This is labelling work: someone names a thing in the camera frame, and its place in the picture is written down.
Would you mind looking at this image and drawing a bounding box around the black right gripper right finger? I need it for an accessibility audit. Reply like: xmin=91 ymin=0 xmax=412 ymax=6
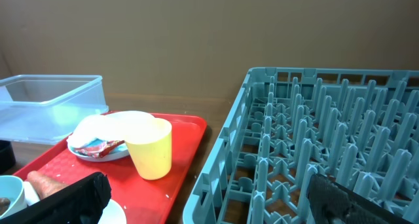
xmin=306 ymin=174 xmax=410 ymax=224

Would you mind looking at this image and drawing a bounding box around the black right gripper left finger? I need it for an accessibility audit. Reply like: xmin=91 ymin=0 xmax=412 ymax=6
xmin=1 ymin=172 xmax=111 ymax=224

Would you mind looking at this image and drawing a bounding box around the mint green bowl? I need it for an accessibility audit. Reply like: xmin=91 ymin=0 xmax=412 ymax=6
xmin=1 ymin=176 xmax=27 ymax=219

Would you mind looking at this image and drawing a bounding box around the yellow plastic cup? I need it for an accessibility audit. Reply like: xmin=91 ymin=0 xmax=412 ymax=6
xmin=124 ymin=118 xmax=172 ymax=180

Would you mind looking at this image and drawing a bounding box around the light blue rice bowl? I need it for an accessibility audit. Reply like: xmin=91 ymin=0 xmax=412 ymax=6
xmin=98 ymin=199 xmax=127 ymax=224

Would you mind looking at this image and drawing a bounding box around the grey dishwasher rack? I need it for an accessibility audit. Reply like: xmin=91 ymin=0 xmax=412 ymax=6
xmin=183 ymin=67 xmax=418 ymax=223

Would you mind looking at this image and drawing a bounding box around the black waste tray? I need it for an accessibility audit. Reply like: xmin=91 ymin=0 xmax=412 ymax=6
xmin=0 ymin=140 xmax=16 ymax=174

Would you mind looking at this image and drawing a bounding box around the orange carrot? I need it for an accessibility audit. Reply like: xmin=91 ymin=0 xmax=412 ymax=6
xmin=27 ymin=171 xmax=68 ymax=200

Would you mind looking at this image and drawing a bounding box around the white plastic spoon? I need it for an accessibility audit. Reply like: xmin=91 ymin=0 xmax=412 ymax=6
xmin=23 ymin=181 xmax=40 ymax=206

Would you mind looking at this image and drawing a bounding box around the red snack wrapper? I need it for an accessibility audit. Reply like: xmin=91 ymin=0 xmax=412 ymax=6
xmin=74 ymin=140 xmax=124 ymax=158

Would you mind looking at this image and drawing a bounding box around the red plastic tray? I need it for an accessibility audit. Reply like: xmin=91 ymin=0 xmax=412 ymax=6
xmin=15 ymin=113 xmax=207 ymax=223

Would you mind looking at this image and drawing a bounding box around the light blue plate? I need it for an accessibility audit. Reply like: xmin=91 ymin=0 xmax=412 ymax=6
xmin=67 ymin=111 xmax=155 ymax=162

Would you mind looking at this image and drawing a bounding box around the white crumpled napkin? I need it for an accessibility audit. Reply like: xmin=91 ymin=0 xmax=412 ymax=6
xmin=67 ymin=111 xmax=154 ymax=149

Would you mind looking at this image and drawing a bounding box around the clear plastic bin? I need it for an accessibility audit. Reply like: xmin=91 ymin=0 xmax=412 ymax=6
xmin=1 ymin=75 xmax=109 ymax=145

